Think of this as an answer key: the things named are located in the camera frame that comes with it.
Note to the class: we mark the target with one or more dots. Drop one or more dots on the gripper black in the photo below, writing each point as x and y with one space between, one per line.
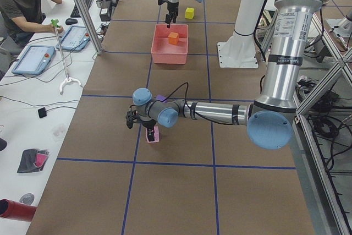
172 7
148 125

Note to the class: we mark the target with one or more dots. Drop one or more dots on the pink foam block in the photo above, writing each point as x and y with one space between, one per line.
156 129

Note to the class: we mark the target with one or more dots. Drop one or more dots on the yellow foam block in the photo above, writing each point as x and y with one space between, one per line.
189 13

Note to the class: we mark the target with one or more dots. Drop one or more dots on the orange foam block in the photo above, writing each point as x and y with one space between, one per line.
173 38

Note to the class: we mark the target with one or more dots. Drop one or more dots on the pink plastic bin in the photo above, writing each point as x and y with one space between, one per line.
170 44

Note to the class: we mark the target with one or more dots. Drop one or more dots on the grey pouch with pink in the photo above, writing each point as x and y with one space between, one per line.
32 160

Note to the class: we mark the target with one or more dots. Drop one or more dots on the purple foam block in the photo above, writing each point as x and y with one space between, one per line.
161 98

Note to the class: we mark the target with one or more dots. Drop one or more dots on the black power adapter box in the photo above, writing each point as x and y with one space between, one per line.
105 11

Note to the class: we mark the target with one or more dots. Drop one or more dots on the far blue teach pendant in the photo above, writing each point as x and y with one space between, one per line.
74 39

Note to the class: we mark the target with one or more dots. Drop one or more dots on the blue teach pendant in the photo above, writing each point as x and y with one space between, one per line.
74 39
34 60

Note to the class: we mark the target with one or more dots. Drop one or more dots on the black computer mouse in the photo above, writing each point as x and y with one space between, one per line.
71 21

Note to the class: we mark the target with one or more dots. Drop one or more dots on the small black square puck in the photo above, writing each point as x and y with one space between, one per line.
42 112

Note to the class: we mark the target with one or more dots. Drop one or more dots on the near blue teach pendant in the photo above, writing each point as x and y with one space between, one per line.
34 60

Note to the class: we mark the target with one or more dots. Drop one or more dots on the round metal disc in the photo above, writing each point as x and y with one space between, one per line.
27 198

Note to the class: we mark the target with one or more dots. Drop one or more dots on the seated person dark shirt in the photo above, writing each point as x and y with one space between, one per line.
23 18

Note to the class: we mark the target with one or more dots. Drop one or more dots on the red cylinder bottle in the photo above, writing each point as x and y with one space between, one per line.
17 211

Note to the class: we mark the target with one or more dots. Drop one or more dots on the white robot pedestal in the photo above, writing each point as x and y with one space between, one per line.
239 50

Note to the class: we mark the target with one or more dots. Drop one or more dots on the aluminium frame post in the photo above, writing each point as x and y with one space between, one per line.
85 15

